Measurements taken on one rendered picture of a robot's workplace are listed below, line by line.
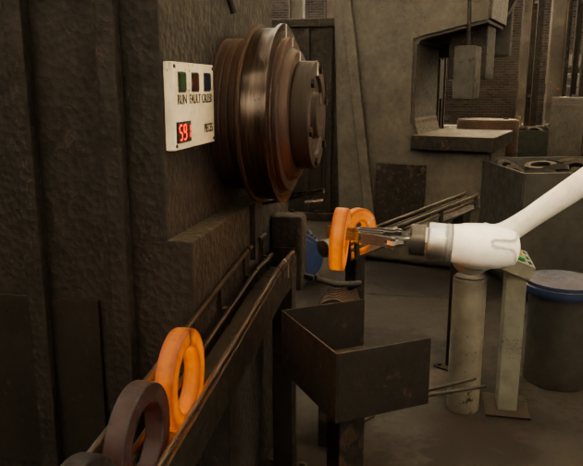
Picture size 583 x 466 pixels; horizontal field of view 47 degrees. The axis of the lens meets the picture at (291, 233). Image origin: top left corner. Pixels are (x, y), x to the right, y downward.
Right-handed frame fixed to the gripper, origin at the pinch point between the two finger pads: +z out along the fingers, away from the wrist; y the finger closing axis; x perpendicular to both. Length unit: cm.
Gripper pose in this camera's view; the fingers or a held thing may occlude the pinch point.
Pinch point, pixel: (341, 232)
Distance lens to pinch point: 162.1
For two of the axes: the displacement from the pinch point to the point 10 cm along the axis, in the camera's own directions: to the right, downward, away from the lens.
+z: -9.8, -0.9, 1.8
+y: 2.0, -2.1, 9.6
